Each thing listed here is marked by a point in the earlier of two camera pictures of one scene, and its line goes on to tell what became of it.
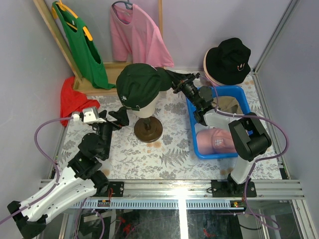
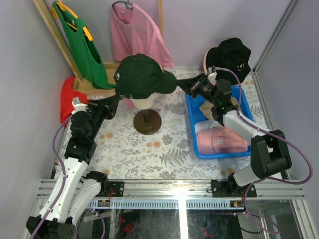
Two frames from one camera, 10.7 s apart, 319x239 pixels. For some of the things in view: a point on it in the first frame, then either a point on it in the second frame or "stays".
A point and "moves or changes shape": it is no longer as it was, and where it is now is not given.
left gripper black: [109, 120] -> [107, 109]
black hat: [228, 63] stays
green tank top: [85, 50] stays
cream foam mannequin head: [147, 111] -> [145, 103]
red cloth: [73, 100] stays
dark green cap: [139, 85] moves or changes shape
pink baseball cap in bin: [215, 141] stays
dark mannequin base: [148, 130] moves or changes shape
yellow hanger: [86, 31] stays
